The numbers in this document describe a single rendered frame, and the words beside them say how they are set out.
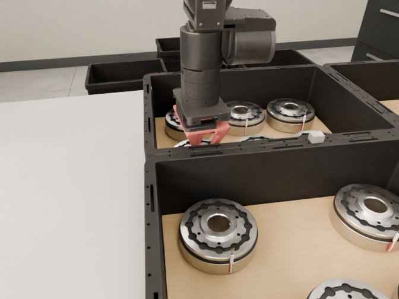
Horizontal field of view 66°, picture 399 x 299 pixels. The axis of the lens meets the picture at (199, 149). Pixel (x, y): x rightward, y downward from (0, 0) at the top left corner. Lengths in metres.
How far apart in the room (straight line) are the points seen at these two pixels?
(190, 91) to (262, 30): 0.12
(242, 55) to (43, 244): 0.49
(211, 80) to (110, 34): 3.13
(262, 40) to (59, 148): 0.64
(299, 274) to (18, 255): 0.48
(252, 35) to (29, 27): 3.28
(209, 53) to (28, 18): 3.25
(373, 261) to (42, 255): 0.53
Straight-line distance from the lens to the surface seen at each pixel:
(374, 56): 2.17
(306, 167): 0.48
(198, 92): 0.44
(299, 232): 0.47
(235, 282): 0.41
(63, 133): 0.98
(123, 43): 3.56
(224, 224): 0.43
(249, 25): 0.44
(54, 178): 0.81
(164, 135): 0.65
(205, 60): 0.42
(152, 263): 0.30
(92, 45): 3.58
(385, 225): 0.48
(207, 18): 0.39
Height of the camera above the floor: 1.18
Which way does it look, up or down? 35 degrees down
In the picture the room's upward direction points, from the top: straight up
